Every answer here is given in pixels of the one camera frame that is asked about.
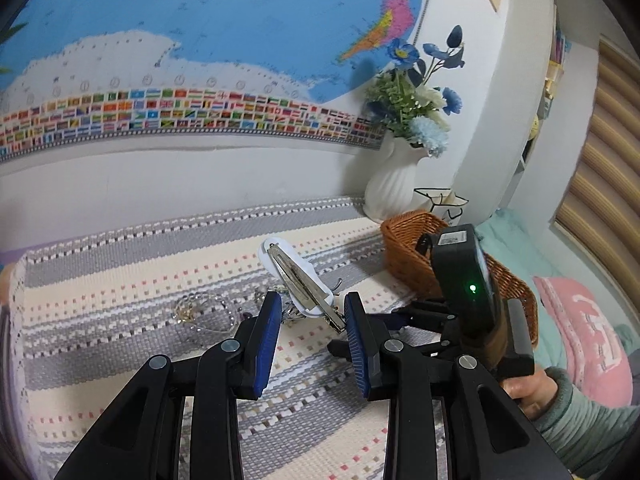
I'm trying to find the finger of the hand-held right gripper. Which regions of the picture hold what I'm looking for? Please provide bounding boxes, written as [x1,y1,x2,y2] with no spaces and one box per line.
[367,297,458,333]
[327,332,451,361]

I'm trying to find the blue and white flowers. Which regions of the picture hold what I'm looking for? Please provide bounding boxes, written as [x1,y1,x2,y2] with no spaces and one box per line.
[365,25,468,158]

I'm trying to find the person's right hand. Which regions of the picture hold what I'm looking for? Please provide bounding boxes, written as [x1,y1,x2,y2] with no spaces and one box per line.
[500,372,558,418]

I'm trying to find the world map wall poster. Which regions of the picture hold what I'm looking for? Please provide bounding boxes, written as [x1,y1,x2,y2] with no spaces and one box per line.
[0,0,441,161]

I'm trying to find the white bookshelf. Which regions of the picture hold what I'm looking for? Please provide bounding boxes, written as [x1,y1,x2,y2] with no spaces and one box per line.
[517,5,571,171]

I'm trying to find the white hair clip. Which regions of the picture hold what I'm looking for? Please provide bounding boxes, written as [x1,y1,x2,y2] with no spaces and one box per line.
[262,236,335,317]

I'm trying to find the striped woven table mat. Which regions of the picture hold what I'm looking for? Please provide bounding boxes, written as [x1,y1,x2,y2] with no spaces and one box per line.
[10,195,441,480]

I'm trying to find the brown wicker basket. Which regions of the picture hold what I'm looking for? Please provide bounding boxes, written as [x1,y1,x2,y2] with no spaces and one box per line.
[380,211,540,348]

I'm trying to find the silver duckbill hair clip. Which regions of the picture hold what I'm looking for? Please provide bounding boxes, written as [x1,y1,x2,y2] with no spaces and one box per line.
[267,242,348,333]

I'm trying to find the white ribbed vase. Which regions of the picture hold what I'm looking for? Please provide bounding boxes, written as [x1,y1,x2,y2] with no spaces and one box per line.
[364,137,436,223]

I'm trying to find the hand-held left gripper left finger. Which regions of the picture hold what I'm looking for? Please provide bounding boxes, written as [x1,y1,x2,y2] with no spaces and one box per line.
[52,291,283,480]

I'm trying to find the teal blanket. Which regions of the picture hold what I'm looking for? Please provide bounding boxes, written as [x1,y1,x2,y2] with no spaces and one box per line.
[475,207,640,361]

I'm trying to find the pink pillow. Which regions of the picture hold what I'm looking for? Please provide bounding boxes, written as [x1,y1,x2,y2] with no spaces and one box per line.
[532,275,633,406]

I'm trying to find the silver key clasp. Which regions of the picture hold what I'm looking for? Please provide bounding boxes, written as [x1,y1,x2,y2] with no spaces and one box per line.
[280,295,306,323]

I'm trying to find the person's right forearm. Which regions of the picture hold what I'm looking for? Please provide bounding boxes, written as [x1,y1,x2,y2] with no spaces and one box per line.
[520,366,640,480]

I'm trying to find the black wire ornament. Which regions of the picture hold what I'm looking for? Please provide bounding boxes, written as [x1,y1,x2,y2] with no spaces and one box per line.
[414,187,470,226]

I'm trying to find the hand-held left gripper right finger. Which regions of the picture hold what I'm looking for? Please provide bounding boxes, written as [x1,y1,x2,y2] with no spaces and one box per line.
[344,291,573,480]

